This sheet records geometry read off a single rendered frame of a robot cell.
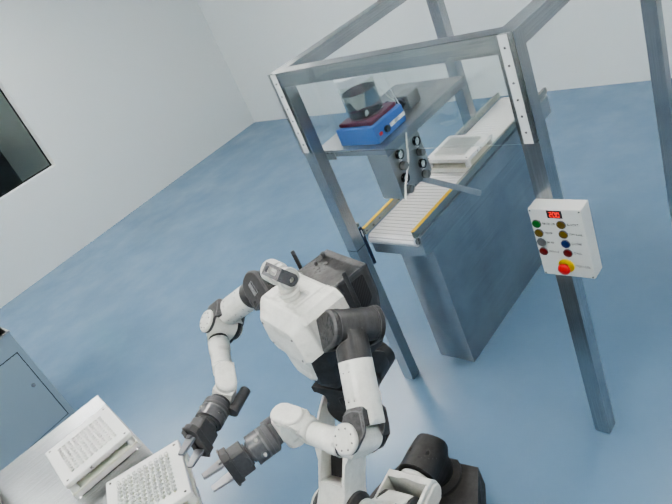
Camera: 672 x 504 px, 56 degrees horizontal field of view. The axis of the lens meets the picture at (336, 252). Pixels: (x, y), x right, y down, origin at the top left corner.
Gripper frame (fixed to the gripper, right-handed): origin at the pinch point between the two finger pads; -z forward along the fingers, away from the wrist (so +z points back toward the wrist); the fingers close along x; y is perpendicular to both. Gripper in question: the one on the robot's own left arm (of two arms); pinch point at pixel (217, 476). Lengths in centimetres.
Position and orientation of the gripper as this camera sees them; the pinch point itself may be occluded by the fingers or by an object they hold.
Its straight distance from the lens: 181.9
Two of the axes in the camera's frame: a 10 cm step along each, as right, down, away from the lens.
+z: 8.1, -5.3, 2.6
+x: 3.7, 8.0, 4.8
